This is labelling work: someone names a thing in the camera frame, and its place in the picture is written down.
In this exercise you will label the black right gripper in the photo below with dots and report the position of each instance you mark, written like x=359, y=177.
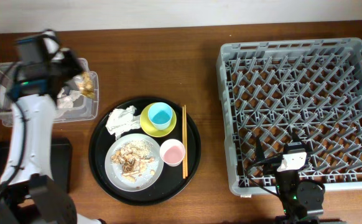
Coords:
x=260, y=155

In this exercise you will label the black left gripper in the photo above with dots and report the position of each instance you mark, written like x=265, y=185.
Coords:
x=73, y=58

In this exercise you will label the white napkin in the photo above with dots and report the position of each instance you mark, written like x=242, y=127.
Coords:
x=121, y=121

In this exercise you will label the pink cup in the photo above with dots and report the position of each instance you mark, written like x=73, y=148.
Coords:
x=172, y=152

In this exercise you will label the light blue cup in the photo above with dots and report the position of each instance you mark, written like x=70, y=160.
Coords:
x=160, y=115

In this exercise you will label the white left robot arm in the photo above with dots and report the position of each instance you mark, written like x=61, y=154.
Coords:
x=28, y=193

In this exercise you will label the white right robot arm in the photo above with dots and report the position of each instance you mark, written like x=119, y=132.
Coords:
x=301, y=199

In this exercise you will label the waste in clear bin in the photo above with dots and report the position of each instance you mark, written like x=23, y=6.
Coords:
x=80, y=85

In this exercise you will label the clear plastic waste bin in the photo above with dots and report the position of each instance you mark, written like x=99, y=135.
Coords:
x=72, y=107

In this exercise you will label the grey dishwasher rack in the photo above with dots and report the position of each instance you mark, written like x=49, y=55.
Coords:
x=310, y=87

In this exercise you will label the black rectangular bin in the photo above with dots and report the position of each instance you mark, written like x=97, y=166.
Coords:
x=60, y=161

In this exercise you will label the right wooden chopstick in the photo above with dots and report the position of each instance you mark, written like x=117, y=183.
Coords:
x=186, y=156

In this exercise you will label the wooden chopstick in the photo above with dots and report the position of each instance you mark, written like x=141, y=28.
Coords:
x=186, y=156
x=183, y=141

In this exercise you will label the left wooden chopstick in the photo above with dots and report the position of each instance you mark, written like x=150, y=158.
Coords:
x=183, y=141

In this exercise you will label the yellow bowl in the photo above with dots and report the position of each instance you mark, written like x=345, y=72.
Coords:
x=149, y=128

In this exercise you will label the food scraps on plate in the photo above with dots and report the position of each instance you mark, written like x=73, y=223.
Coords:
x=134, y=157

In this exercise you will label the round black tray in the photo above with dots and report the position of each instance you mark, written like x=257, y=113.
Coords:
x=170, y=182

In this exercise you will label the grey plate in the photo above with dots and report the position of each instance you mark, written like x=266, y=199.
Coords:
x=113, y=171

